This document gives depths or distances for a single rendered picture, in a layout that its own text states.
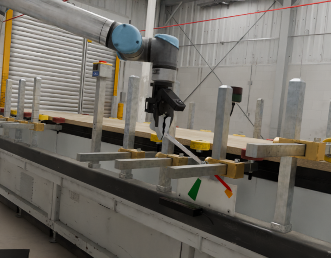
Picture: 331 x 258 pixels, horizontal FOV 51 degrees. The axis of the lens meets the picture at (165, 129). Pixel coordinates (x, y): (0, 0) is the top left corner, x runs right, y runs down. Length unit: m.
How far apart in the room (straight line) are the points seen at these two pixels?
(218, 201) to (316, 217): 0.32
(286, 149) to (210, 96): 9.37
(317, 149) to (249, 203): 0.47
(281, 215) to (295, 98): 0.34
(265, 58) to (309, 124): 2.06
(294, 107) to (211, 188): 0.39
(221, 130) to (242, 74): 8.57
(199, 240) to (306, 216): 0.37
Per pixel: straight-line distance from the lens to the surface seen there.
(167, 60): 1.26
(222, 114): 1.18
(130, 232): 1.98
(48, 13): 1.23
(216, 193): 1.19
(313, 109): 8.73
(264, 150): 0.83
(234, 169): 1.14
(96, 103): 1.75
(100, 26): 1.17
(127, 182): 1.51
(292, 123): 1.05
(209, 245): 1.29
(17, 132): 2.64
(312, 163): 1.25
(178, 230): 1.38
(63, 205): 2.59
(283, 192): 1.07
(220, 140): 1.18
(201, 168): 1.06
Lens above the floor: 1.02
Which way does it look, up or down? 3 degrees down
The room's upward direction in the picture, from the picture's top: 5 degrees clockwise
